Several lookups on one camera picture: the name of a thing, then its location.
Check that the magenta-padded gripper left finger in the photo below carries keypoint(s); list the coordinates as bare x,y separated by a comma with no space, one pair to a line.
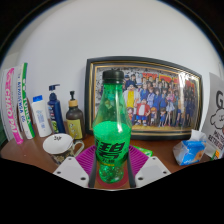
71,171

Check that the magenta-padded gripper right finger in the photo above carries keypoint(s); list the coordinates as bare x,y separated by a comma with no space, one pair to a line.
151,171

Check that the green plastic drink bottle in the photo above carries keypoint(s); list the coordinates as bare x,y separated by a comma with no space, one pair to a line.
111,140

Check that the flat round red coaster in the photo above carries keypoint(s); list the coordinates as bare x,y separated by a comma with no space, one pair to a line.
124,181

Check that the camouflage-patterned mug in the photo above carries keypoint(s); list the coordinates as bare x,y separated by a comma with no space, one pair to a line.
58,143

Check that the blue tissue pack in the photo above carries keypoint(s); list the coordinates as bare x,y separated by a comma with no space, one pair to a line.
189,151

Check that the brown pump bottle yellow label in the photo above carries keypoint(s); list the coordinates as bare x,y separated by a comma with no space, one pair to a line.
75,125

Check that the dark blue pump bottle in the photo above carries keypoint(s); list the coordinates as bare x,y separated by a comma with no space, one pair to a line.
56,113

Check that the white bottle with blue cap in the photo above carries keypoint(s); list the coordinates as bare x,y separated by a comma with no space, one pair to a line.
41,118

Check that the framed group picture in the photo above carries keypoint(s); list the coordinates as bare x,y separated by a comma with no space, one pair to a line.
160,96

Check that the green and white tall tube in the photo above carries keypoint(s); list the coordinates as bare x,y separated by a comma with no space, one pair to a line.
25,106

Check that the pink and white tall tube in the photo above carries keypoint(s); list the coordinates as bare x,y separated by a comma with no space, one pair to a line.
11,106

